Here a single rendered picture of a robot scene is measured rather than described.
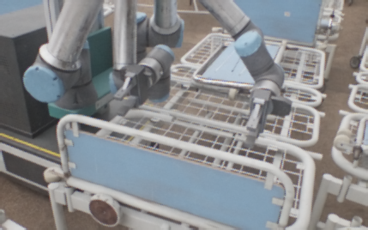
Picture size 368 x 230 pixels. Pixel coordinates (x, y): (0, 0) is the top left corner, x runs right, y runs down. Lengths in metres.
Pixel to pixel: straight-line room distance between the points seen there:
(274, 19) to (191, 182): 1.99
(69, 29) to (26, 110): 0.69
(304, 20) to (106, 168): 2.05
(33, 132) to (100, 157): 0.79
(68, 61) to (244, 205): 0.76
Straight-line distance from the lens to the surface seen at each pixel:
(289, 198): 0.97
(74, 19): 1.22
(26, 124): 1.88
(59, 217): 1.45
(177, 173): 1.04
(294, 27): 2.84
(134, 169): 1.10
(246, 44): 1.15
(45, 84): 1.31
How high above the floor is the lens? 1.32
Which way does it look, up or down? 30 degrees down
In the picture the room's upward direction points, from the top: 3 degrees clockwise
